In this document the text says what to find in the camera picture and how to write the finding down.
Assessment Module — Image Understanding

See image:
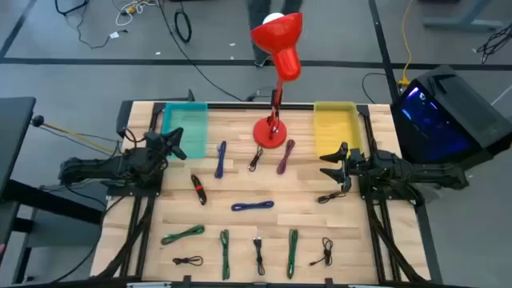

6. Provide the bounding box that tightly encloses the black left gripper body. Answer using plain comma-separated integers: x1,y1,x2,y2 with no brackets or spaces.
143,132,177,162

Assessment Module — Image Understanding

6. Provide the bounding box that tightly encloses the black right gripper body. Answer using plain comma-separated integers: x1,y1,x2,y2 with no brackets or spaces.
342,148,375,194

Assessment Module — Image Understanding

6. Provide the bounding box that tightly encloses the thin black USB cable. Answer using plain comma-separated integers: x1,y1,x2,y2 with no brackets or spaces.
308,237,334,267
247,145,265,173
172,255,204,267
317,190,347,205

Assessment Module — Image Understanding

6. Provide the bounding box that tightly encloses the blue braided USB cable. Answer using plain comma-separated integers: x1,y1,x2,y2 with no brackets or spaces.
230,200,275,212
214,140,228,180

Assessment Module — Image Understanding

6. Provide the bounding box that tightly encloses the black cable with red band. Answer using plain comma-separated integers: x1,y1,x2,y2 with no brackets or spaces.
190,174,208,206

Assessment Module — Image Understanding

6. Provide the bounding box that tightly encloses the purple braided USB cable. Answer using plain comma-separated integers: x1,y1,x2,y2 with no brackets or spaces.
276,138,297,176

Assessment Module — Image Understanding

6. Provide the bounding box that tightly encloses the green braided USB cable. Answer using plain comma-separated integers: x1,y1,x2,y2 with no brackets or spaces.
286,228,299,280
160,224,206,246
218,229,231,282

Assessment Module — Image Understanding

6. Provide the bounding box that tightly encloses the thick black USB cable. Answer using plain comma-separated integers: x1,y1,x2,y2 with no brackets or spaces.
252,235,266,277

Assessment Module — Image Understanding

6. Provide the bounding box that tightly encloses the teal translucent plastic bin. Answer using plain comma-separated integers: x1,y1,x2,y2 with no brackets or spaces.
160,101,210,160

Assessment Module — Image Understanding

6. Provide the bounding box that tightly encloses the yellow translucent plastic bin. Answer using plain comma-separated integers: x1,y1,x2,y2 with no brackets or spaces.
313,100,364,158

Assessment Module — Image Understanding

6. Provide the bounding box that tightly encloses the black computer tower blue light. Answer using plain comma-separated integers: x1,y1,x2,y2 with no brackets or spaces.
390,64,512,165

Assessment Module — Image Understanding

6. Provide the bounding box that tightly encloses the yellow stick with black ball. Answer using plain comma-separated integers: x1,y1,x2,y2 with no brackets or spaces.
30,114,117,155

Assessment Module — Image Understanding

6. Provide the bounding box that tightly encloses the black desk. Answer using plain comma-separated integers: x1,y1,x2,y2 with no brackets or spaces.
0,95,37,245

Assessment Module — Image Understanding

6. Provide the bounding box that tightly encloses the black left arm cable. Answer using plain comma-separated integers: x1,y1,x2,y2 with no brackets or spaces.
122,126,149,150

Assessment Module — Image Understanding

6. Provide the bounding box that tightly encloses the long black floor cable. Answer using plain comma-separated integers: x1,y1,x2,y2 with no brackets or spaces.
157,0,246,102

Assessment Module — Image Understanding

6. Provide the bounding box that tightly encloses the black table frame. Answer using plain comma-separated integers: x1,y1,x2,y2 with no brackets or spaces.
90,90,445,288

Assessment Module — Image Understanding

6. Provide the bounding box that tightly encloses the coiled black floor cable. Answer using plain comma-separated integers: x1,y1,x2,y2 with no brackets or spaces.
174,8,193,44

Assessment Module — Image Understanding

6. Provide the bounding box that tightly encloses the red camera stand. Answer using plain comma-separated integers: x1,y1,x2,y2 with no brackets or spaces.
250,11,304,150

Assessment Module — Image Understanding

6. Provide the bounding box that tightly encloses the yellow floor cable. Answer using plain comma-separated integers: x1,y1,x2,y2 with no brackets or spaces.
401,0,415,88

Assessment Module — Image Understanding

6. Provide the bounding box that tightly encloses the white floor cable bundle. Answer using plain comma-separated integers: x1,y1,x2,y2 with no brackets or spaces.
114,0,158,27

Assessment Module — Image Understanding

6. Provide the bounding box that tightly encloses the grey desk leg frame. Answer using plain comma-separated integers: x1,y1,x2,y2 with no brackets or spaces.
418,0,506,32

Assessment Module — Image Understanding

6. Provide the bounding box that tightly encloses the tangled black cable bundle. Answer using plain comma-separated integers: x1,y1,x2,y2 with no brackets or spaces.
474,22,512,65

